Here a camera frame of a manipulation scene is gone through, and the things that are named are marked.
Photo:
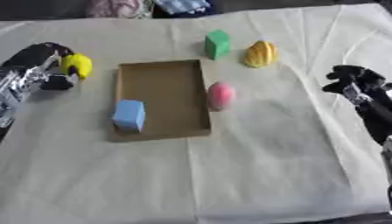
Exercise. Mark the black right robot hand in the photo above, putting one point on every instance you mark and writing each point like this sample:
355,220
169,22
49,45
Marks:
365,81

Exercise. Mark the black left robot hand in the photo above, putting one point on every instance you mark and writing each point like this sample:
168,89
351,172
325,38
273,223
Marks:
35,55

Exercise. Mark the yellow ridged toy fruit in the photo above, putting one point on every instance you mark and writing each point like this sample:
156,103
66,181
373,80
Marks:
261,54

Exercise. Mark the blue white cloth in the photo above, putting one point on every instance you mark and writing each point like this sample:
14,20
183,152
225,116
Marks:
182,5

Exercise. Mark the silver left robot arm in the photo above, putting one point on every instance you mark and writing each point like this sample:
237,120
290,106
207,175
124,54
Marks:
18,84

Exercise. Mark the pink patterned cloth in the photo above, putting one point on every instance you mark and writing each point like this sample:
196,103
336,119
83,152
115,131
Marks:
115,8

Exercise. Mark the tan cardboard box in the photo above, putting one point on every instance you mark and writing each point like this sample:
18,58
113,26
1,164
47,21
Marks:
166,99

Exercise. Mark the light blue block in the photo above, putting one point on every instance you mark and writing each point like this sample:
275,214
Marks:
129,115

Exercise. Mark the yellow toy lemon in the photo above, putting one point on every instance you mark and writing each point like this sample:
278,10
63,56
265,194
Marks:
79,64

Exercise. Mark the green block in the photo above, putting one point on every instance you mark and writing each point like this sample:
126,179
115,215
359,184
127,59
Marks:
217,44

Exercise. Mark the pink toy egg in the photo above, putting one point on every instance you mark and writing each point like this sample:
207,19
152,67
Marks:
220,95

